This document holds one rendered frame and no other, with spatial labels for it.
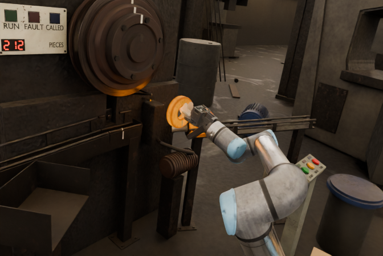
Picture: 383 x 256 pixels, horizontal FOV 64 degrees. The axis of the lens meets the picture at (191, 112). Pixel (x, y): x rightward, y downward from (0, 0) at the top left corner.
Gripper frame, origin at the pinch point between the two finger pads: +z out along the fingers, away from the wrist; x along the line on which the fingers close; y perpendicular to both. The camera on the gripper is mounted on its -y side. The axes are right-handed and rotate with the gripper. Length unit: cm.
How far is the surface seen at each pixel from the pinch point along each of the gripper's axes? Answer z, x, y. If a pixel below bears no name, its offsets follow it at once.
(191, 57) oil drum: 157, -204, -61
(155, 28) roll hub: 19.5, 11.8, 31.5
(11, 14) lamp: 40, 62, 25
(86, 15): 28, 40, 31
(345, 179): -73, -87, -21
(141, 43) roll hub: 17.0, 19.9, 25.6
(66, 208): -14, 62, -22
